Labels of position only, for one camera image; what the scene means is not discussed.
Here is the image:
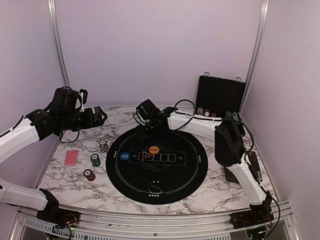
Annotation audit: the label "clear round dealer button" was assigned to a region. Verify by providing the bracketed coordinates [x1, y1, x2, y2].
[148, 181, 164, 194]

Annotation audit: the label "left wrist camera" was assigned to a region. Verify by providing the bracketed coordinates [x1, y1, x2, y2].
[49, 86, 88, 115]

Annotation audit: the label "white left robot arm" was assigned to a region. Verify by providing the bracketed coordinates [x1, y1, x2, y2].
[0, 106, 108, 223]

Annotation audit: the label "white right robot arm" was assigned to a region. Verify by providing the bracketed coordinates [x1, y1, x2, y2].
[134, 99, 275, 228]

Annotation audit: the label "round black poker mat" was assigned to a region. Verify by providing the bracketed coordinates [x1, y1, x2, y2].
[105, 128, 208, 205]

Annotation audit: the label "left aluminium frame post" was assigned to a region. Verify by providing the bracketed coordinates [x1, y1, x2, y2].
[47, 0, 71, 87]

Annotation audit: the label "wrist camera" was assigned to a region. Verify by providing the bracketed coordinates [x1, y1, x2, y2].
[49, 86, 88, 115]
[136, 99, 160, 121]

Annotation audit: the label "blue small blind button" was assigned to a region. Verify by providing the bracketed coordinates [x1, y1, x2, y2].
[119, 152, 131, 161]

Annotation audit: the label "aluminium front rail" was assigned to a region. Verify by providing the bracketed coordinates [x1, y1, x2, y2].
[9, 201, 299, 240]

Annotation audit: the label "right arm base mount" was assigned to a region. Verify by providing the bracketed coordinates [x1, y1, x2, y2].
[229, 210, 275, 229]

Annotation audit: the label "orange big blind button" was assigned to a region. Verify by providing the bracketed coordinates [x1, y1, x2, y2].
[149, 145, 160, 155]

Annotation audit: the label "black floral rectangular tray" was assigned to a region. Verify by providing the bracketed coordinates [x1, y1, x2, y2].
[223, 151, 263, 184]

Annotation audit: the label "red playing card deck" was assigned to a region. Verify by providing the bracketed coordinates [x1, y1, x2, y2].
[64, 150, 79, 167]

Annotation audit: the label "right aluminium frame post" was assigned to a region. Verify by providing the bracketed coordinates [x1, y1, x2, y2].
[240, 0, 270, 112]

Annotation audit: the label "green chips in case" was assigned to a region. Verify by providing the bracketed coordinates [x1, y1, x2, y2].
[225, 111, 241, 122]

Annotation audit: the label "aluminium frame post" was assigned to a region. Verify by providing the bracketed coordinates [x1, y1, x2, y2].
[240, 0, 270, 112]
[47, 0, 71, 87]

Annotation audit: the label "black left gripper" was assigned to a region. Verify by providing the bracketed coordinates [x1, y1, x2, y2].
[59, 106, 107, 132]

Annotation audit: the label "green chip stack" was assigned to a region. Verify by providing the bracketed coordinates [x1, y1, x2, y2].
[90, 153, 101, 167]

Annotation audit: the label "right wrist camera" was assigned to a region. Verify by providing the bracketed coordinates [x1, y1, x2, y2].
[136, 99, 160, 121]

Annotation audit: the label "red chip stack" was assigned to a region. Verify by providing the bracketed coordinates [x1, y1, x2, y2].
[83, 169, 96, 182]

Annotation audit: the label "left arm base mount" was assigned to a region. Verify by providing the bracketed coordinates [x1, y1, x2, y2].
[36, 208, 80, 228]

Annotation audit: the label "black poker chip case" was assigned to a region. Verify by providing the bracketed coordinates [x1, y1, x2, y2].
[195, 75, 246, 118]

